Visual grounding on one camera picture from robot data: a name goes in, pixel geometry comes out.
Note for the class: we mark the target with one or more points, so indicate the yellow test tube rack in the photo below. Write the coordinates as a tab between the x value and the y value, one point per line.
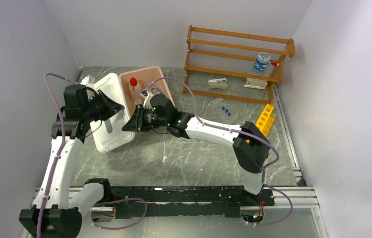
265	120

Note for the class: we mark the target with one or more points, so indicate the white stapler on shelf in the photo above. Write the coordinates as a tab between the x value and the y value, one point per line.
220	83

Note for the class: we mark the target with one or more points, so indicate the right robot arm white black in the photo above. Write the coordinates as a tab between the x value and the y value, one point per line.
250	146

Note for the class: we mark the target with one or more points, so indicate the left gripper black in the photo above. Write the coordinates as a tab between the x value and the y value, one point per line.
111	106

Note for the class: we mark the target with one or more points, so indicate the blue safety glasses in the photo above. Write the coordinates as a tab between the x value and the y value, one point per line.
156	90

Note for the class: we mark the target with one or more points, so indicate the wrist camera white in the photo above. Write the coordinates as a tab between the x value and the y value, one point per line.
88	80
147	96

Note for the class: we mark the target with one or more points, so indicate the aluminium frame rail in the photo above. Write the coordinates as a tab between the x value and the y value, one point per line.
298	196

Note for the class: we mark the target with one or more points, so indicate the wooden shelf rack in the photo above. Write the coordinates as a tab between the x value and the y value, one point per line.
233	54

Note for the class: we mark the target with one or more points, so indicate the pink plastic bin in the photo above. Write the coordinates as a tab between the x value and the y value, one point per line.
146	75

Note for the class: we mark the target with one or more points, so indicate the small blue caps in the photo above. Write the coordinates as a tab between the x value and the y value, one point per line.
226	111

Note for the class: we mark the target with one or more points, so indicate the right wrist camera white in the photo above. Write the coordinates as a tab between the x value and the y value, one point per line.
147	96

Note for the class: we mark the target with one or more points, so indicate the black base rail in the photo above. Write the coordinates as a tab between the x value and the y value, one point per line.
230	201

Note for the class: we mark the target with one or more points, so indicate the red cap wash bottle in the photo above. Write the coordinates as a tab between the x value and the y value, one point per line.
135	90

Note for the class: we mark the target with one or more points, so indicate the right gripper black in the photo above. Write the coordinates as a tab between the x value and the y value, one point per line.
136	122

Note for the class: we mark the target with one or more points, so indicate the blue white jar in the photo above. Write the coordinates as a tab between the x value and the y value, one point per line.
262	61

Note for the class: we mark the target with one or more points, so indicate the white bin lid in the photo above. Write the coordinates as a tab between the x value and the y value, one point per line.
108	133

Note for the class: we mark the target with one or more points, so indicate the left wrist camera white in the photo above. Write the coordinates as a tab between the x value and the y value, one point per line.
88	80

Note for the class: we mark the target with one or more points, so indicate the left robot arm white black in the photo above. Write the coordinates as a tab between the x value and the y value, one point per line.
53	214

